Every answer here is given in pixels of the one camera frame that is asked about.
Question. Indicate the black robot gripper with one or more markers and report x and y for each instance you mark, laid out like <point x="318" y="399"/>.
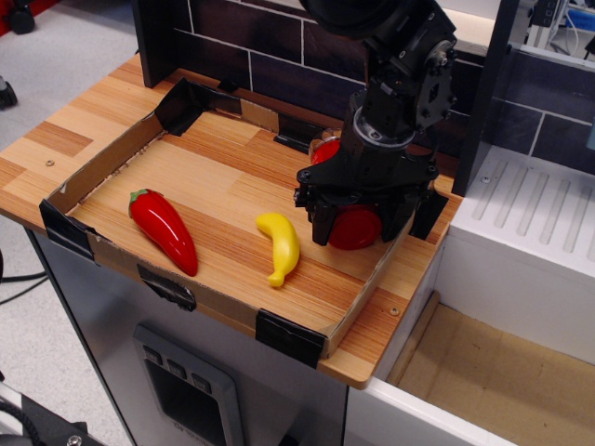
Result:
<point x="365" y="165"/>

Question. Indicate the red-lidded spice bottle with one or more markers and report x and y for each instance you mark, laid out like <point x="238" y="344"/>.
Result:
<point x="356" y="226"/>

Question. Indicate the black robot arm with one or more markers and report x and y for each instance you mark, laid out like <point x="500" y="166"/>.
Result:
<point x="410" y="49"/>

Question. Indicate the cardboard fence with black tape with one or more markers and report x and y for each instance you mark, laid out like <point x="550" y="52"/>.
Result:
<point x="222" y="161"/>

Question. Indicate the yellow toy banana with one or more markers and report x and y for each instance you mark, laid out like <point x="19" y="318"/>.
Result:
<point x="285" y="245"/>

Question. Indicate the white toy sink drainboard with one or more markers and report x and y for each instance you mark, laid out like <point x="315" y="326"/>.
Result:
<point x="519" y="253"/>

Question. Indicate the red toy chili pepper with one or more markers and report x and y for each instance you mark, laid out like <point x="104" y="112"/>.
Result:
<point x="160" y="221"/>

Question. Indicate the grey toy dishwasher panel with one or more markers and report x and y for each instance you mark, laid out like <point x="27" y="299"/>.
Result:
<point x="199" y="398"/>

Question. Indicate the black office chair caster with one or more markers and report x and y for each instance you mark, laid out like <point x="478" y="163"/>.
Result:
<point x="8" y="96"/>

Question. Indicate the dark grey shelf post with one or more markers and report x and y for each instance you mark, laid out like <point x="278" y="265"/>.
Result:
<point x="489" y="97"/>

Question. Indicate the dark grey left post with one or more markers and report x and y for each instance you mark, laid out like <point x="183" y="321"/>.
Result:
<point x="152" y="25"/>

